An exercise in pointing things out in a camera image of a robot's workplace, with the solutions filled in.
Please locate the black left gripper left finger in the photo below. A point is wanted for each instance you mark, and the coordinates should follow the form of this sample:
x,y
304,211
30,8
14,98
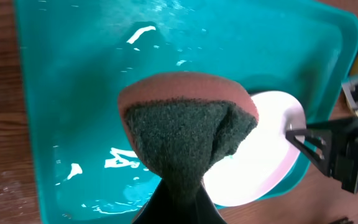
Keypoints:
x,y
159,209

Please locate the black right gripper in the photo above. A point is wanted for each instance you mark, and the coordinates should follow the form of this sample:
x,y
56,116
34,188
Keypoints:
x,y
316,145

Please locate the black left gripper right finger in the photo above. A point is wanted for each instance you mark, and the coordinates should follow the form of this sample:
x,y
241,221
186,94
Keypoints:
x,y
206,212

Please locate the white plate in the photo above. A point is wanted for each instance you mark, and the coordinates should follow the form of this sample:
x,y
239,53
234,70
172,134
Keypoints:
x,y
263,158

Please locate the teal plastic tray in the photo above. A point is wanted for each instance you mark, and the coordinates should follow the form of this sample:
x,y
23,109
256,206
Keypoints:
x,y
77,55

